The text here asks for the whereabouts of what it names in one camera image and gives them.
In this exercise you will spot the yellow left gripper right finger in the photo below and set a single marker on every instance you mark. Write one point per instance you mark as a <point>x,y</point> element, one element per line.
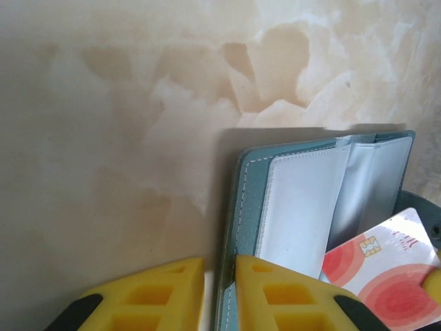
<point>286,303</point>

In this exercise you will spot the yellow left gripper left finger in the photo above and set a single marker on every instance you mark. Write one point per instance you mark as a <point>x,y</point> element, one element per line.
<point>155,300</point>

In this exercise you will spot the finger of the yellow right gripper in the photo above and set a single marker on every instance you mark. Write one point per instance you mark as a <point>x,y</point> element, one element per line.
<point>434,291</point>

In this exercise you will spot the red and white credit card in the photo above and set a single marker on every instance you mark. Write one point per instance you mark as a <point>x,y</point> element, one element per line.
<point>386,276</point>

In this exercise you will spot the teal leather card holder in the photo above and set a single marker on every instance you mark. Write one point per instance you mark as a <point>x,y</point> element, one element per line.
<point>251,193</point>

